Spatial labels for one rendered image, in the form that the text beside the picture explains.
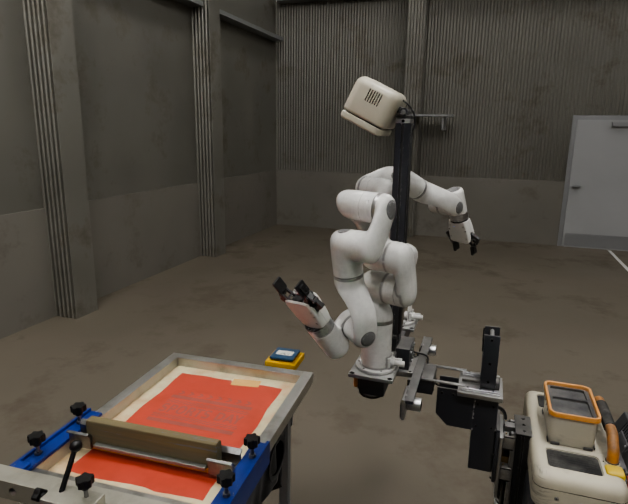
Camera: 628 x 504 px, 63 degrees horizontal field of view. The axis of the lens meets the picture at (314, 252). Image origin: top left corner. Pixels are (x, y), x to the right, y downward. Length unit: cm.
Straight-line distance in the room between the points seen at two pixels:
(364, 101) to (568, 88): 812
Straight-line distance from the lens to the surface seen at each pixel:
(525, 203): 965
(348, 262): 138
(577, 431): 187
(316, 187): 1014
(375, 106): 165
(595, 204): 974
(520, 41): 969
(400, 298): 151
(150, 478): 156
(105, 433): 164
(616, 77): 977
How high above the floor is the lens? 186
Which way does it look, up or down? 13 degrees down
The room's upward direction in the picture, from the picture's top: 1 degrees clockwise
